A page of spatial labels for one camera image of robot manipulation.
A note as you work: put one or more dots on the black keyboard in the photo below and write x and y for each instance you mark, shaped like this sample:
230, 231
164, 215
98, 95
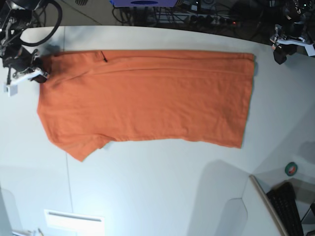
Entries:
283, 201

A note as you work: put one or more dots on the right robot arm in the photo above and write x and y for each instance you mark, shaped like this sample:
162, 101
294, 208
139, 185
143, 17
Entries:
16, 16

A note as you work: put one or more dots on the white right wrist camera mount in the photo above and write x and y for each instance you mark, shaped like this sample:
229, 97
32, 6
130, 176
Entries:
22, 81

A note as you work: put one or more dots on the orange t-shirt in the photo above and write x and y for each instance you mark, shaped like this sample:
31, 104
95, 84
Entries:
96, 97

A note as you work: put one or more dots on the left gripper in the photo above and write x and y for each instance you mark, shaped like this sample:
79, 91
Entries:
292, 31

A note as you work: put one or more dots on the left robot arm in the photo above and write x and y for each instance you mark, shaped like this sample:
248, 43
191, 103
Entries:
296, 11

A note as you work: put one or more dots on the green tape roll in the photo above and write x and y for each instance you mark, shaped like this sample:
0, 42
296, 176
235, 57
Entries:
291, 169

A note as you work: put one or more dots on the white paper sheet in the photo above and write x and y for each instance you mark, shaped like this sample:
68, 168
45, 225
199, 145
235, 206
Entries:
85, 225

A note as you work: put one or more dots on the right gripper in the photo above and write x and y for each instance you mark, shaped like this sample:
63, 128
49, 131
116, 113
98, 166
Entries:
22, 61

